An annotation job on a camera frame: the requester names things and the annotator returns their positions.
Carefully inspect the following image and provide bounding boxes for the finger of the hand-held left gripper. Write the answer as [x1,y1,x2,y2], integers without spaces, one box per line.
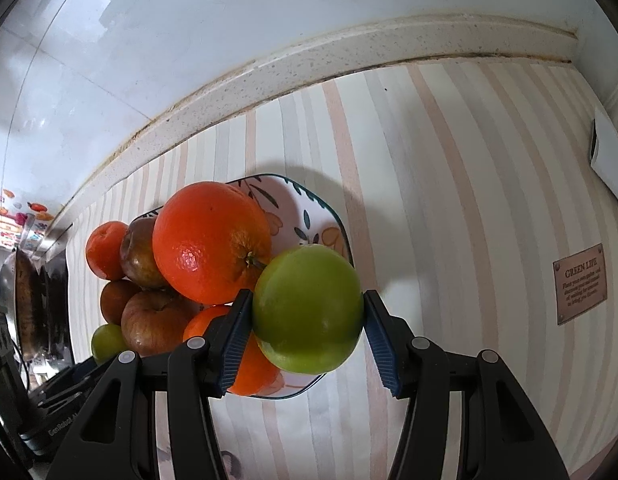
[69,359,110,388]
[36,379,92,408]

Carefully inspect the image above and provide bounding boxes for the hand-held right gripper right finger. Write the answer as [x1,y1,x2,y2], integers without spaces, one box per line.
[363,290,570,480]

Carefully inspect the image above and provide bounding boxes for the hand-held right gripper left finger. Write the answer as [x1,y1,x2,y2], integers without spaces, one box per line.
[46,289,254,480]

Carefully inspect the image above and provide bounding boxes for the green apple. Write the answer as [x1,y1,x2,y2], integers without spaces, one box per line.
[91,324,130,367]
[252,245,364,375]

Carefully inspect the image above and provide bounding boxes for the small orange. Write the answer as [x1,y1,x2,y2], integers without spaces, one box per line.
[85,221,130,281]
[183,304,282,397]

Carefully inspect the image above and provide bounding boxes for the small brown round fruit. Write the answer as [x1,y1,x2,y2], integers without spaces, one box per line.
[100,280,140,325]

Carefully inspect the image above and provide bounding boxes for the reddish brown apple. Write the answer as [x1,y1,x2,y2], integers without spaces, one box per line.
[121,289,202,357]

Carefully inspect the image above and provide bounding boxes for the large orange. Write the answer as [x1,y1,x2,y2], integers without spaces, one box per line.
[152,181,274,306]

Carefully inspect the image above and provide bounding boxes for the dark greenish brown apple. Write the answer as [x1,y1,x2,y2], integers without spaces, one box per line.
[120,216,167,290]

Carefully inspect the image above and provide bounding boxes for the floral ceramic plate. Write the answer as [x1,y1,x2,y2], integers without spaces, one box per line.
[129,174,355,401]

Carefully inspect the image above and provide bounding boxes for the black glass stove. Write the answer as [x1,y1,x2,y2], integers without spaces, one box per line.
[36,247,72,366]

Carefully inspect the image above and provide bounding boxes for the steel wok with lid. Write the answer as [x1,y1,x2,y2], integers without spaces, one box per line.
[0,250,40,361]

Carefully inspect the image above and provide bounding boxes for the striped pink tablecloth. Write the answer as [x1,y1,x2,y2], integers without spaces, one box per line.
[69,57,618,480]

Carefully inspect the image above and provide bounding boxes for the brown tablecloth label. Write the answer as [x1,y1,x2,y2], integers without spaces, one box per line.
[552,243,608,326]

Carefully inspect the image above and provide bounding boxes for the white power bank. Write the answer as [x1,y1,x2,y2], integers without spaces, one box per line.
[589,106,618,201]

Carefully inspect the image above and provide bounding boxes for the colourful wall stickers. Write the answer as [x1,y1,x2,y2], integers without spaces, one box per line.
[0,187,54,251]

